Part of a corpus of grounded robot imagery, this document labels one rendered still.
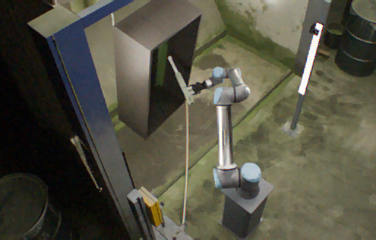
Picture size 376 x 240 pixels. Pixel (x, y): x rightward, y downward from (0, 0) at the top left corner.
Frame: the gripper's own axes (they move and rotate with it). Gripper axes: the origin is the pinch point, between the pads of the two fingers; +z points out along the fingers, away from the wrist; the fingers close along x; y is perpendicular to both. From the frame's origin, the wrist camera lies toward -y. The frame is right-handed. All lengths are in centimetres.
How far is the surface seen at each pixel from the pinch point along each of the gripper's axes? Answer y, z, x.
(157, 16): -71, 3, 39
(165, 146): 78, 33, -21
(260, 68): 124, -121, 28
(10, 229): -46, 163, -53
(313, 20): 42, -173, 32
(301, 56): 93, -163, 13
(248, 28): 117, -132, 84
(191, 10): -65, -22, 37
